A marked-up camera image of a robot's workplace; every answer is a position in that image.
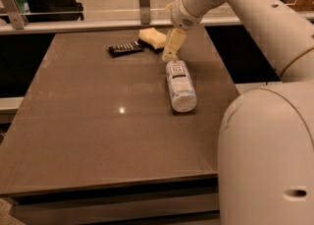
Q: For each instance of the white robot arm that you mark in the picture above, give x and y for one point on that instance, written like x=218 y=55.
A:
x=266 y=139

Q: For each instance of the left metal railing bracket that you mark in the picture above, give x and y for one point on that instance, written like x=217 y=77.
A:
x=17 y=20

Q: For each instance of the middle metal railing bracket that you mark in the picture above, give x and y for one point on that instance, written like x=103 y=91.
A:
x=144 y=11

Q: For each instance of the yellow sponge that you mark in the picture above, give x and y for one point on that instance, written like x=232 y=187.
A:
x=152 y=38

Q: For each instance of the metal railing bracket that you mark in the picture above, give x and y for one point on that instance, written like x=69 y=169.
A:
x=144 y=11
x=17 y=20

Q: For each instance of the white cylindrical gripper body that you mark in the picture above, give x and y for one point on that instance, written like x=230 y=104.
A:
x=182 y=15

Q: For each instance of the black rxbar chocolate bar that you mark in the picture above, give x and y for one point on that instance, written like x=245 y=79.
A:
x=125 y=49

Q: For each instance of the grey cabinet drawer front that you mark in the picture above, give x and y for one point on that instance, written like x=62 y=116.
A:
x=70 y=213

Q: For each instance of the clear plastic water bottle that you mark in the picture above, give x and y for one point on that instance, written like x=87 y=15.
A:
x=181 y=90

